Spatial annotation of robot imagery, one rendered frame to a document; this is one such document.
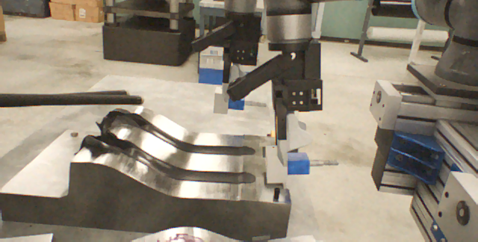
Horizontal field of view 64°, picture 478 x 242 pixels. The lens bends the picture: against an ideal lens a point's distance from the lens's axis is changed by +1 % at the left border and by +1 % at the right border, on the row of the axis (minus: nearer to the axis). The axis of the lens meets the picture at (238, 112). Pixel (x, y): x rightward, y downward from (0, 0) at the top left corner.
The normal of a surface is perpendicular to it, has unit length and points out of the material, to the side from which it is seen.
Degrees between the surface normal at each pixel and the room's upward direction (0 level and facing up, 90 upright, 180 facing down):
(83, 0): 87
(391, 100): 90
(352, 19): 90
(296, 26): 80
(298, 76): 82
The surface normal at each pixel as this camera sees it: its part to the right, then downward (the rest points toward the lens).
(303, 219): 0.09, -0.92
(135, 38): -0.05, 0.36
